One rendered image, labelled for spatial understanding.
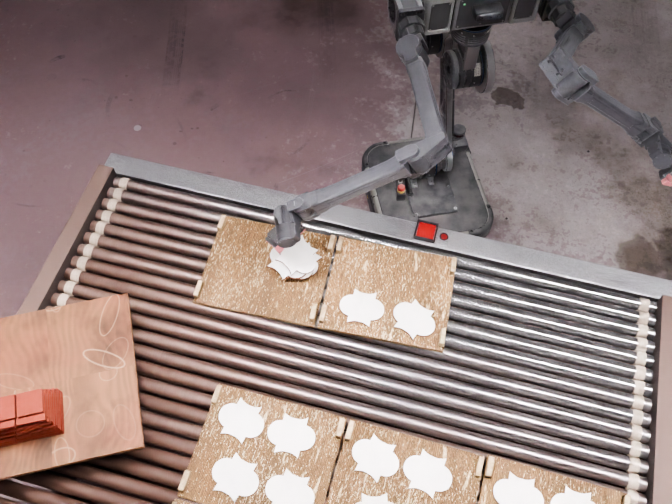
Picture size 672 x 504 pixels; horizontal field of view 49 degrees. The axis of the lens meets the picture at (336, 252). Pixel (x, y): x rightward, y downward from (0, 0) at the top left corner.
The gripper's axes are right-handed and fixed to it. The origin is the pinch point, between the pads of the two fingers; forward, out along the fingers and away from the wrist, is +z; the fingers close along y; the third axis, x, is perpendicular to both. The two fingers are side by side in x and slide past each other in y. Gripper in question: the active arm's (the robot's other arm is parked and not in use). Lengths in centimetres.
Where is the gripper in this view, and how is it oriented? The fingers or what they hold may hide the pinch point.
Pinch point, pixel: (286, 244)
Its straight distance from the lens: 242.0
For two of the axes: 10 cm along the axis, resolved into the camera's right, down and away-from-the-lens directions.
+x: -7.3, -6.0, 3.4
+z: 0.1, 4.9, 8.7
